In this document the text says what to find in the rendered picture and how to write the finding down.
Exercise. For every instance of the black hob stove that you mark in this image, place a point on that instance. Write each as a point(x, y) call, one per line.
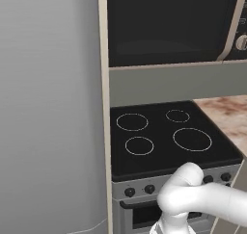
point(167, 138)

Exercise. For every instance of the black stove knob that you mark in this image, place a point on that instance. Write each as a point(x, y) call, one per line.
point(208, 179)
point(130, 192)
point(225, 176)
point(149, 189)

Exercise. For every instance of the black microwave oven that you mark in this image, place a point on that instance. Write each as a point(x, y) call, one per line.
point(173, 22)

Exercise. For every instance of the grey fridge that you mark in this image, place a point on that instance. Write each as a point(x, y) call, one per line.
point(48, 109)

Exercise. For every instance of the beige cupboard side panel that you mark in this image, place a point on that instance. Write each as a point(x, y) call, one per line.
point(104, 116)

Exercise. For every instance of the oven door with dark window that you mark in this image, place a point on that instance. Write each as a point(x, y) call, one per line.
point(141, 217)

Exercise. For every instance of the silver microwave dial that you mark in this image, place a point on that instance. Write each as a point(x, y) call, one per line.
point(242, 42)

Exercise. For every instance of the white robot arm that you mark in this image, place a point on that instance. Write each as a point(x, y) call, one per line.
point(189, 196)

